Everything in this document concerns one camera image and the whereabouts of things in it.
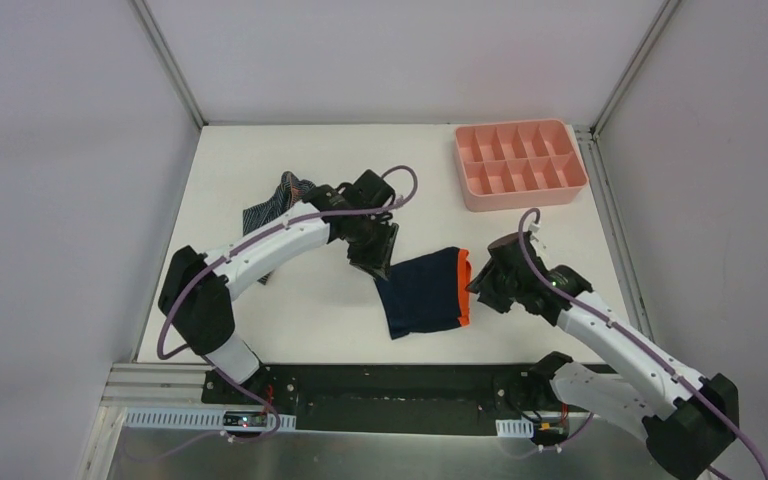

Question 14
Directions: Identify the navy orange underwear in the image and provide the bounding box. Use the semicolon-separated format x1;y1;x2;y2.
374;247;472;340

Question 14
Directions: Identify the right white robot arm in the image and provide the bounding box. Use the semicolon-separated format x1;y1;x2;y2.
467;233;740;479

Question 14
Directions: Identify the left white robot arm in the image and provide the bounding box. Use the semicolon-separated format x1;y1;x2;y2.
157;170;412;405

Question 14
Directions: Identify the striped blue underwear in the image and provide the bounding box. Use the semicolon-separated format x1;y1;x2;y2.
242;171;319;286

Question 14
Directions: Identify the pink divided organizer tray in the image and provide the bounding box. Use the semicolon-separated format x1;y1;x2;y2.
454;119;589;212

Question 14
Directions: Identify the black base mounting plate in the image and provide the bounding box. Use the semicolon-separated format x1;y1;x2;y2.
200;362;594;437

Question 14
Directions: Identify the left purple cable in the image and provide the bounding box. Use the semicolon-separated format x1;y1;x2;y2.
156;164;420;444

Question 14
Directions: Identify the right white cable duct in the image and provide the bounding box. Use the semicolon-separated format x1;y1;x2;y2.
495;418;535;439

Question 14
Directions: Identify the white cable duct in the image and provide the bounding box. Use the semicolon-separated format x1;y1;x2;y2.
495;418;535;439
123;408;297;433

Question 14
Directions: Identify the aluminium frame rail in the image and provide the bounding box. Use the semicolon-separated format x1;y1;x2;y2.
100;362;697;420

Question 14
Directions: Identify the left white cable duct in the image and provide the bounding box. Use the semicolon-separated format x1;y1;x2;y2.
123;408;297;433

